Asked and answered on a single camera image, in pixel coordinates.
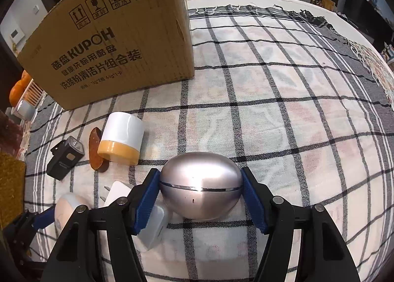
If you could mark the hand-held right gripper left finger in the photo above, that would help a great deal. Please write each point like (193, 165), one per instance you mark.
(147, 201)

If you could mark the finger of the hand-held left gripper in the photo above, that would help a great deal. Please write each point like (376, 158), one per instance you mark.
(41, 222)

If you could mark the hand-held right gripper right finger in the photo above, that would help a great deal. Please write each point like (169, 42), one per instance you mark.
(253, 199)

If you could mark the silver egg-shaped metal case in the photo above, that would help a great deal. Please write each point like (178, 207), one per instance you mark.
(200, 186)

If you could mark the brown cardboard box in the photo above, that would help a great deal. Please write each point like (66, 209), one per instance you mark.
(107, 35)

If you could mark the white plug charger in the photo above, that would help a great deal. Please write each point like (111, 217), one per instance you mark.
(144, 220)

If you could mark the white round night light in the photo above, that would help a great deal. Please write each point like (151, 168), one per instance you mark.
(68, 211)

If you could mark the yellow-brown woven mat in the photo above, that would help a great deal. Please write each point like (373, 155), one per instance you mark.
(11, 174)

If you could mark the small black flashlight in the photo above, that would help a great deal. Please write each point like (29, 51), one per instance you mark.
(64, 159)

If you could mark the white and yellow cylindrical jar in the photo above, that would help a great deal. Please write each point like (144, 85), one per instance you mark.
(121, 138)

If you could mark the brown oval wooden piece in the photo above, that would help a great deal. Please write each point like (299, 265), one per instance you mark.
(97, 150)

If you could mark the checkered tablecloth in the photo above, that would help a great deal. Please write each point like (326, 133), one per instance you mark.
(246, 122)

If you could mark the white slotted rack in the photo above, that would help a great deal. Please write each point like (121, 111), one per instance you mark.
(28, 102)

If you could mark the orange fruit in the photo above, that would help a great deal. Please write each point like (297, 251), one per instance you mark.
(19, 89)

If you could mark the black television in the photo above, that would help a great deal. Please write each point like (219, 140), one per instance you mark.
(367, 15)

